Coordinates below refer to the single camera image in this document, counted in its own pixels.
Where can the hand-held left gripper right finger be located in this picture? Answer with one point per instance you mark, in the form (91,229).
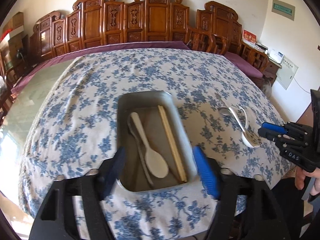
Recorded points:
(205,171)

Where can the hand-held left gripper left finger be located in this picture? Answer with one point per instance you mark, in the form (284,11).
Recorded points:
(117,166)

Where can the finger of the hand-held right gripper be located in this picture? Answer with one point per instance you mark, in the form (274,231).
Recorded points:
(268,135)
(275,129)

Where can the perforated metal spoon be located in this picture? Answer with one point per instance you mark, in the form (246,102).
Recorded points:
(255,141)

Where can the long metal spoon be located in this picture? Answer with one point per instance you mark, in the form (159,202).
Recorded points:
(141,152)

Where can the white ceramic spoon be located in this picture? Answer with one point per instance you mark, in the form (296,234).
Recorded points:
(237,120)

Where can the white plastic rice spoon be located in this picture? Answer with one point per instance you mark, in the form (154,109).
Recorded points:
(156,162)

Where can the pale wooden chopstick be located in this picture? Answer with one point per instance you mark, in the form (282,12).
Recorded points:
(172,145)
(175,142)

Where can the rectangular metal tray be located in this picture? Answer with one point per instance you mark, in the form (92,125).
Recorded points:
(155,130)

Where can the person's right hand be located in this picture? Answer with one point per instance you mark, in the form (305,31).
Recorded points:
(299,180)

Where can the grey furry bundle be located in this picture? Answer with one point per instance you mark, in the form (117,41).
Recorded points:
(267,87)

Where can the white desk telephone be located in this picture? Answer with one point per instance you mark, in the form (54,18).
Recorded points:
(276,56)

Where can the purple armchair cushion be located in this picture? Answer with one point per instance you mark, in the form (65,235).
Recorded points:
(241,63)

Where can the blue floral tablecloth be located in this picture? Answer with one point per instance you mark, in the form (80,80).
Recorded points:
(100,85)

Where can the glass-topped table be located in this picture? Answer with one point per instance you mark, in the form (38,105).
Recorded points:
(32,92)

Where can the carved wooden armchair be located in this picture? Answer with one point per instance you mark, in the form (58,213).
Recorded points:
(220,27)

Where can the long purple sofa cushion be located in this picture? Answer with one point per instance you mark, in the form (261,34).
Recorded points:
(75,55)

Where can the carved wooden sofa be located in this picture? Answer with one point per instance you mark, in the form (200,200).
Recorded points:
(120,20)

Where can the brown cardboard box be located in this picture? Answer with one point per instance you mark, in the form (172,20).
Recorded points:
(15,21)

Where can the green-framed wall box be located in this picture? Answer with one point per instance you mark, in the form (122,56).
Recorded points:
(283,8)

